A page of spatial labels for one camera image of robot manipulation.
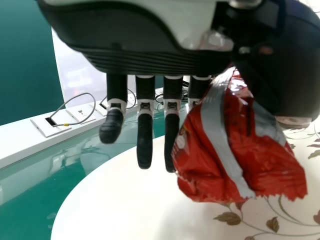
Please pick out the white socket strip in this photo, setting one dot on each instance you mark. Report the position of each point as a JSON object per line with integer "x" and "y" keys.
{"x": 20, "y": 145}

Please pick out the red biscuit packet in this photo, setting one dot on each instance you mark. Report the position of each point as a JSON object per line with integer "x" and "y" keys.
{"x": 237, "y": 150}

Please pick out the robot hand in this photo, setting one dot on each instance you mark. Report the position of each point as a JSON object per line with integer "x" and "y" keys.
{"x": 150, "y": 32}

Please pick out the plate with brown leaf pattern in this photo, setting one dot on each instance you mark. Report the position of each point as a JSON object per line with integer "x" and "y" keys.
{"x": 137, "y": 207}

